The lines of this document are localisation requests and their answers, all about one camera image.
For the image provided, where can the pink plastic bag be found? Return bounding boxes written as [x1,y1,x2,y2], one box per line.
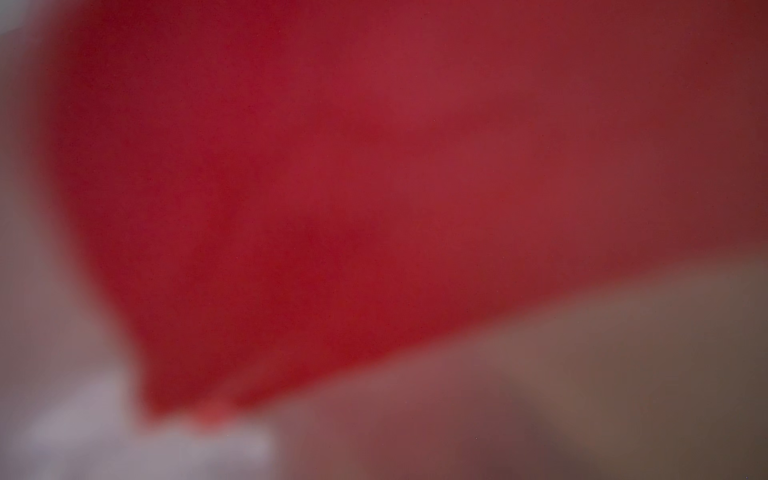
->
[1,1,767,479]

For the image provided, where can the red apple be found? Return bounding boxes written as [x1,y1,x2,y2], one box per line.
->
[38,1,767,417]

